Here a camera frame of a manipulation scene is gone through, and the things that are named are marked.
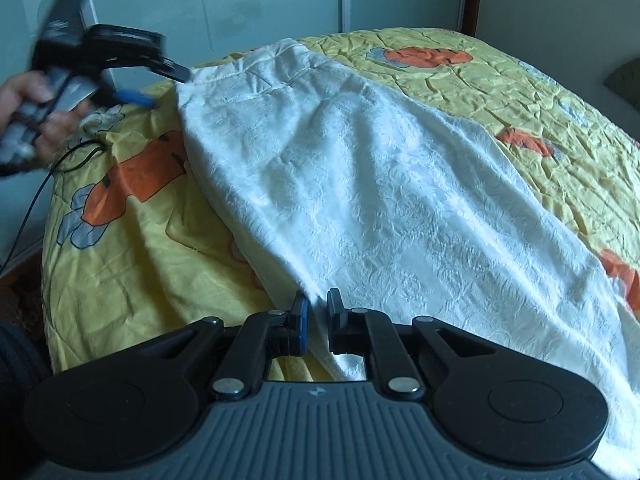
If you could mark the yellow flowered bedsheet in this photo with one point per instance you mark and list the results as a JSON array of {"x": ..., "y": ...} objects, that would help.
[{"x": 575, "y": 125}]

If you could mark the person's left hand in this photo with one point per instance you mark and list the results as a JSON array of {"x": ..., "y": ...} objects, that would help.
[{"x": 22, "y": 90}]

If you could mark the person's dark clothing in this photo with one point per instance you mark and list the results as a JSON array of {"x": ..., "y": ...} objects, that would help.
[{"x": 20, "y": 400}]

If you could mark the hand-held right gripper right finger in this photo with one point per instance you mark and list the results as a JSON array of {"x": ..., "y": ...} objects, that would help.
[{"x": 334, "y": 320}]

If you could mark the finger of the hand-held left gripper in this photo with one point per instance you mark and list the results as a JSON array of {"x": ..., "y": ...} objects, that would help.
[
  {"x": 170, "y": 69},
  {"x": 137, "y": 98}
]

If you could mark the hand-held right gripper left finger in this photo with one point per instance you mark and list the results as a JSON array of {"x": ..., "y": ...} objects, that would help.
[{"x": 300, "y": 322}]

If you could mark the white pants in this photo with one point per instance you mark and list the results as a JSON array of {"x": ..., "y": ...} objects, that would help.
[{"x": 375, "y": 185}]

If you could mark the grey pillow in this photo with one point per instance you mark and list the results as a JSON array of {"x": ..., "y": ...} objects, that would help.
[{"x": 625, "y": 82}]

